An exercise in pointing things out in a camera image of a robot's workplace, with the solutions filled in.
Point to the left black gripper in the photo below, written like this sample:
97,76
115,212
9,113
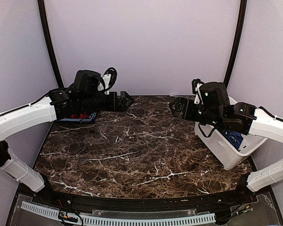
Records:
122,107

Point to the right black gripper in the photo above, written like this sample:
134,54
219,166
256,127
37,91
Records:
187,114

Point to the red black plaid shirt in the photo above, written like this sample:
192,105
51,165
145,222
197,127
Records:
81,116

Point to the light blue shirt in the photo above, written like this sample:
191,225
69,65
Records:
92,118

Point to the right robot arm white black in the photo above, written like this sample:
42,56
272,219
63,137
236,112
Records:
212,106

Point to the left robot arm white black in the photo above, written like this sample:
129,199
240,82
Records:
89,93

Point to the white plastic bin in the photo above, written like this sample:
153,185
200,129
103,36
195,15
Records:
229,157

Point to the blue shirt in bin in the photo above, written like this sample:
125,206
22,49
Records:
234,138

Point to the right clear acrylic plate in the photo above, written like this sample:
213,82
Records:
262,213

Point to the clear acrylic plate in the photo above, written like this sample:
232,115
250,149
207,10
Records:
262,213
20,217

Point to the left clear acrylic plate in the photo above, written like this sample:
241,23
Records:
20,217

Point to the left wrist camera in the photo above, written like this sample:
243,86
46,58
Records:
107,80

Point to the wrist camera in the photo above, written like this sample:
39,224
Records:
107,80
196,83

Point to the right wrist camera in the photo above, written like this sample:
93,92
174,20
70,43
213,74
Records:
196,83

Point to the white slotted cable duct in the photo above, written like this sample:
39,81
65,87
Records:
118,218

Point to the black curved front rail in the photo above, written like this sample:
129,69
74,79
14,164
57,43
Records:
218,202

